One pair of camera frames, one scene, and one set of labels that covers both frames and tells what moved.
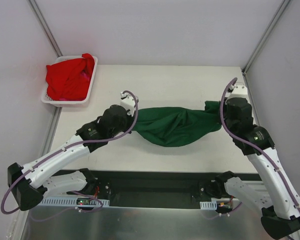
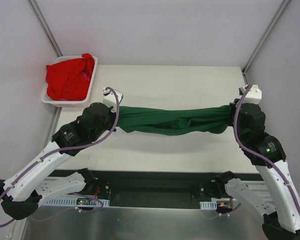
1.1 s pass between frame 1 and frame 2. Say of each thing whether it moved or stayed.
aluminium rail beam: stayed
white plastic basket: stayed
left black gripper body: moved
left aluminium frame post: stayed
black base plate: stayed
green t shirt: moved
